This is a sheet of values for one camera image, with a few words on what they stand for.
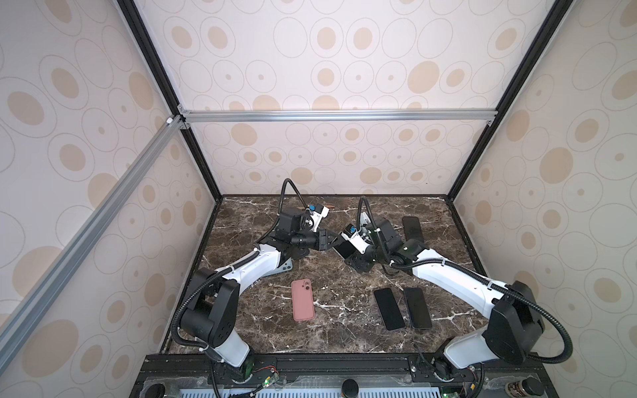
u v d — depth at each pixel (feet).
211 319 1.46
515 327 1.38
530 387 2.06
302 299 2.89
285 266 3.16
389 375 2.40
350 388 2.05
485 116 3.02
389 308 2.81
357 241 2.39
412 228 3.51
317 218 2.49
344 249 2.51
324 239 2.43
